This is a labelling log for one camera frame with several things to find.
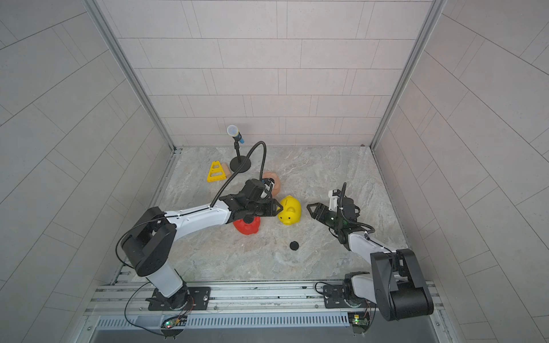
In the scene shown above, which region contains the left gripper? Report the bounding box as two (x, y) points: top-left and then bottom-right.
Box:
(245, 198), (285, 216)

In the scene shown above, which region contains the yellow piggy bank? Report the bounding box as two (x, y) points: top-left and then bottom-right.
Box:
(278, 196), (302, 226)

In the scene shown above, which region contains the pink piggy bank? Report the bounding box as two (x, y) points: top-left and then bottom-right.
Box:
(262, 171), (281, 197)

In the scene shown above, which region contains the red piggy bank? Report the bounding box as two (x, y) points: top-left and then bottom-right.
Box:
(233, 216), (261, 235)

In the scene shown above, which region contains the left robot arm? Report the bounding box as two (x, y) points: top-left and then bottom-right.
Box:
(118, 178), (283, 310)

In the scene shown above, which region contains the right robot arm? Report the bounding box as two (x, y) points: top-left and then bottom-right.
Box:
(307, 194), (435, 321)

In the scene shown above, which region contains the black plug near yellow pig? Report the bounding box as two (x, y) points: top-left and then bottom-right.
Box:
(290, 241), (300, 251)

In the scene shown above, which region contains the small wooden block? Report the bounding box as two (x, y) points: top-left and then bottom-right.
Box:
(222, 162), (232, 178)

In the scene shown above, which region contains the yellow triangular block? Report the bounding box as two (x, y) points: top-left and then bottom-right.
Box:
(207, 161), (227, 183)

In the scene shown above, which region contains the black microphone stand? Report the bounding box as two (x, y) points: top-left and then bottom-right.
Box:
(227, 124), (251, 172)

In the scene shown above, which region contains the right circuit board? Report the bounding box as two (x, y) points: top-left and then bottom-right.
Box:
(347, 312), (370, 335)

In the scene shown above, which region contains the circuit board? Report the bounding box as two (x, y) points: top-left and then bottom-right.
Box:
(347, 312), (370, 335)
(161, 316), (187, 330)

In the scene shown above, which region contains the left circuit board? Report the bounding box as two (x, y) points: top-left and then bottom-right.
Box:
(161, 316), (187, 330)

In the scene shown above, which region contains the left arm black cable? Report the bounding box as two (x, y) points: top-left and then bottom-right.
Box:
(209, 141), (267, 209)

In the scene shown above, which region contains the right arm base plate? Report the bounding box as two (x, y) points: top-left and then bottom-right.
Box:
(315, 282), (377, 309)

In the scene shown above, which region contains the aluminium mounting rail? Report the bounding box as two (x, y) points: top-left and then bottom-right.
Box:
(84, 280), (363, 317)

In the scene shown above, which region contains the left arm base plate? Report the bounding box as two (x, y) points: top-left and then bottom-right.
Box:
(146, 286), (211, 311)

